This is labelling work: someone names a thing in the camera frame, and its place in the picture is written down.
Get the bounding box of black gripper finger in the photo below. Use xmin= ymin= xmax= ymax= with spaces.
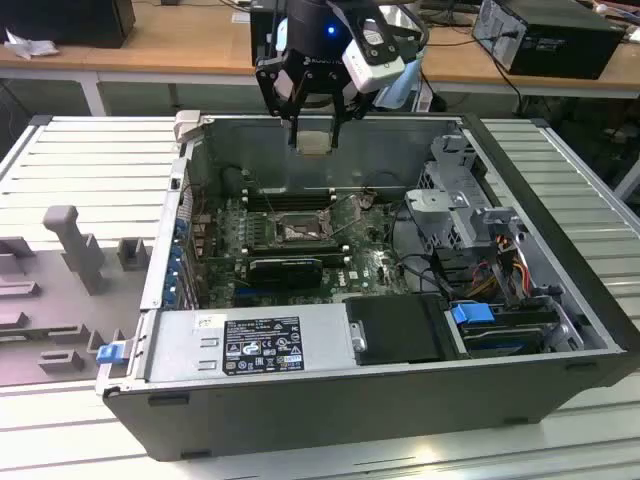
xmin=255 ymin=55 xmax=307 ymax=149
xmin=329 ymin=74 xmax=374 ymax=150

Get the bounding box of small square silver CPU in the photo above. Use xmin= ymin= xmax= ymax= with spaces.
xmin=295 ymin=130 xmax=335 ymax=157

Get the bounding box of thin wire locking lever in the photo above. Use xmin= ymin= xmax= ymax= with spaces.
xmin=263 ymin=189 xmax=282 ymax=224

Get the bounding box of black RAM slot row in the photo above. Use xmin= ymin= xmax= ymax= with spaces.
xmin=239 ymin=242 xmax=352 ymax=267
xmin=244 ymin=186 xmax=335 ymax=212

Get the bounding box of CPU socket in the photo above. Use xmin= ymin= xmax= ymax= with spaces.
xmin=273 ymin=210 xmax=335 ymax=244

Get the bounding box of small black PC tower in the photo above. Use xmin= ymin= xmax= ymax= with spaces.
xmin=249 ymin=0 xmax=289 ymax=66

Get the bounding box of small white box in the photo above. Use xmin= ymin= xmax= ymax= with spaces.
xmin=413 ymin=79 xmax=433 ymax=114

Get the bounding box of long wooden desk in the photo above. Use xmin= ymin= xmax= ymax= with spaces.
xmin=0 ymin=0 xmax=640 ymax=99

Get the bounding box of black monitor stand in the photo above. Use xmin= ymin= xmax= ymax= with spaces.
xmin=419 ymin=0 xmax=481 ymax=28

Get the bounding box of grey metal drive cage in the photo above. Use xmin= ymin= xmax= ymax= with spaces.
xmin=404 ymin=133 xmax=531 ymax=251

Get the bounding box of green motherboard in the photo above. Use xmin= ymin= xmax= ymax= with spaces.
xmin=187 ymin=192 xmax=441 ymax=309

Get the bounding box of black graphics card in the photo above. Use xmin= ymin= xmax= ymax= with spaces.
xmin=247 ymin=257 xmax=324 ymax=290

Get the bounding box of large black box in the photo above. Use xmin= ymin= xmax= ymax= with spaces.
xmin=0 ymin=0 xmax=137 ymax=50

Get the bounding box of black plastic air shroud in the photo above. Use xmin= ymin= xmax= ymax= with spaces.
xmin=344 ymin=294 xmax=452 ymax=365

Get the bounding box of hard disk in blue carrier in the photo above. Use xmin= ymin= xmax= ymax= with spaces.
xmin=448 ymin=302 xmax=547 ymax=359

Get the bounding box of crumpled white paper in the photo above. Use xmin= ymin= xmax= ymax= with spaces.
xmin=3 ymin=27 xmax=60 ymax=59

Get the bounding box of silver power supply unit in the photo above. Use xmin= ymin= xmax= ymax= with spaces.
xmin=144 ymin=308 xmax=359 ymax=384

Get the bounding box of open black PC case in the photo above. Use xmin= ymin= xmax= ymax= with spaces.
xmin=94 ymin=112 xmax=640 ymax=464

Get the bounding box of grey parts rack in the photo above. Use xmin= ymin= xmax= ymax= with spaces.
xmin=0 ymin=204 xmax=154 ymax=387

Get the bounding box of small white wrist camera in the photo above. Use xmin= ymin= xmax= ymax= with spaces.
xmin=273 ymin=17 xmax=292 ymax=55

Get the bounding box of white wrist camera on bracket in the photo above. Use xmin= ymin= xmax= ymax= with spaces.
xmin=342 ymin=18 xmax=406 ymax=94

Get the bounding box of grey case latch handle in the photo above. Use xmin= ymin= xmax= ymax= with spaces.
xmin=172 ymin=109 xmax=211 ymax=151

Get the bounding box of black power cable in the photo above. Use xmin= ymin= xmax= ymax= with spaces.
xmin=492 ymin=27 xmax=524 ymax=117

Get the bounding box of black looped cable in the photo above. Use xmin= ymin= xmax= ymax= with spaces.
xmin=389 ymin=199 xmax=451 ymax=297

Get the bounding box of black PC tower with cable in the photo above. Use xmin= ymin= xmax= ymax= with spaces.
xmin=472 ymin=0 xmax=627 ymax=81

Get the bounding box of yellow and red wire bundle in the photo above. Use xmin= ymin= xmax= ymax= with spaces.
xmin=469 ymin=234 xmax=532 ymax=302

